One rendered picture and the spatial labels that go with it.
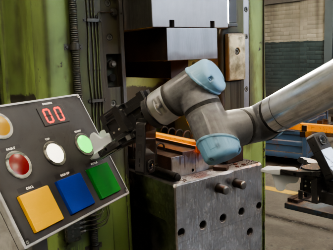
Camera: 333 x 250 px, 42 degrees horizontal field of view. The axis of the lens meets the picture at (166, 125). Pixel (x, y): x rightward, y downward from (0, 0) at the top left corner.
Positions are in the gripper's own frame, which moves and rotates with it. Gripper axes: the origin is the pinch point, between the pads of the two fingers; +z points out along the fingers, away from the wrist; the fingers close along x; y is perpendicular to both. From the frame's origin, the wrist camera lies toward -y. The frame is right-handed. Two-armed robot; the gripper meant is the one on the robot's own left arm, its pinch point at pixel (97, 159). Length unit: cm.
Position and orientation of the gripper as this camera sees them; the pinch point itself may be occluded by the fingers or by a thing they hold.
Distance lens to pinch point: 101.7
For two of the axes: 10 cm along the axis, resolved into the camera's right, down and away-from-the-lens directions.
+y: -4.7, -8.8, 1.0
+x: -4.7, 1.6, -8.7
